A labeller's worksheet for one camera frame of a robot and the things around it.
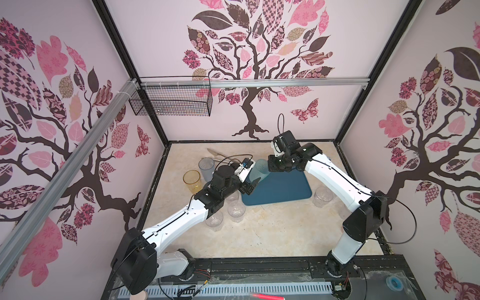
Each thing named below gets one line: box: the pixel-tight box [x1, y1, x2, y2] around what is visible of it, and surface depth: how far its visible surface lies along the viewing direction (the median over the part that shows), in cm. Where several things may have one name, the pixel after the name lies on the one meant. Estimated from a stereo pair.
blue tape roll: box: [385, 276, 404, 292], surface depth 71 cm
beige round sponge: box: [129, 290, 149, 300], surface depth 68 cm
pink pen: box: [251, 293, 286, 300], surface depth 69 cm
